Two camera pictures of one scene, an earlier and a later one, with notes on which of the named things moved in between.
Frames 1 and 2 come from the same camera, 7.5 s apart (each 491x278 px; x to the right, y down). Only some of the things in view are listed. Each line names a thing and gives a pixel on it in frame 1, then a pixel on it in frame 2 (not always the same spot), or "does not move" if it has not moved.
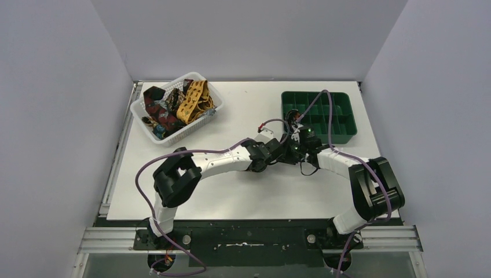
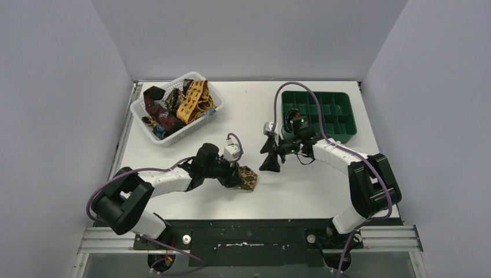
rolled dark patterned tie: [291, 117] does not move
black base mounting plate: [219, 243] does not move
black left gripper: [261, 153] → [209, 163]
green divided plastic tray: [343, 123] does not move
